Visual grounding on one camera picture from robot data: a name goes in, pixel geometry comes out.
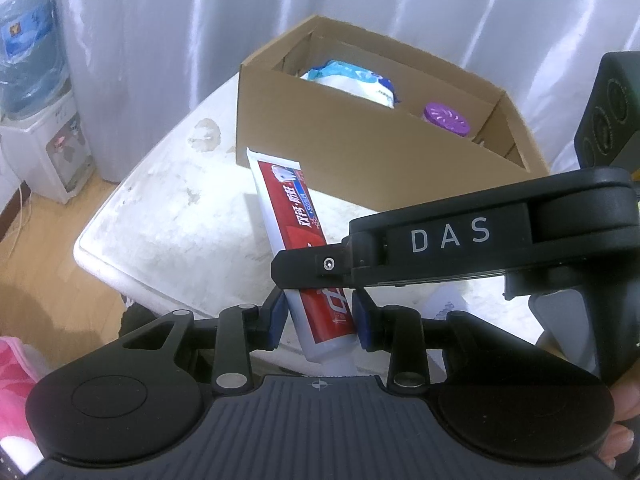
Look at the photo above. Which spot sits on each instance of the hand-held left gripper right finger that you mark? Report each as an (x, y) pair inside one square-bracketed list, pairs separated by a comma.
[(362, 320)]

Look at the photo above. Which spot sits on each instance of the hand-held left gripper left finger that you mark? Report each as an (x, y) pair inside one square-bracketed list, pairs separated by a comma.
[(277, 322)]

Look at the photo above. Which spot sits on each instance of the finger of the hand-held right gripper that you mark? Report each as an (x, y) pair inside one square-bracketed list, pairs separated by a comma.
[(310, 266)]

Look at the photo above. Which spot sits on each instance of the red toothpaste tube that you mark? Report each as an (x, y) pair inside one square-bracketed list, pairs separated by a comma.
[(295, 210)]

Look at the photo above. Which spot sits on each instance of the brown cardboard box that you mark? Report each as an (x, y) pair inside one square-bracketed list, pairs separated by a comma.
[(320, 125)]

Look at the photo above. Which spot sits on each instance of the teal wet wipes pack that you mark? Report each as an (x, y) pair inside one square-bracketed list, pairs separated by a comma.
[(350, 77)]

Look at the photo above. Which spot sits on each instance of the person's right hand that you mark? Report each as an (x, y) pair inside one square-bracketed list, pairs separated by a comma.
[(624, 425)]

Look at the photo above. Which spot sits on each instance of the white patterned packet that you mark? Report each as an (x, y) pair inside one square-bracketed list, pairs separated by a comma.
[(445, 306)]

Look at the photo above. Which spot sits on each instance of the purple air freshener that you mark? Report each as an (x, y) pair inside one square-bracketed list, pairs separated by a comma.
[(445, 119)]

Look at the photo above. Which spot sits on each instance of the white curtain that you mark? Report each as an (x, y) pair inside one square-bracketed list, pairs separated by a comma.
[(200, 20)]

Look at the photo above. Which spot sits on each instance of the pink cloth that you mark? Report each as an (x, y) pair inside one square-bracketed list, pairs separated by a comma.
[(15, 385)]

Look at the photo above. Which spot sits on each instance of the white water dispenser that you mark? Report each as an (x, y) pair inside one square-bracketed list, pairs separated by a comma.
[(45, 160)]

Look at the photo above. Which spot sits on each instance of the blue water bottle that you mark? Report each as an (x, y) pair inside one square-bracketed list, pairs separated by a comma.
[(27, 55)]

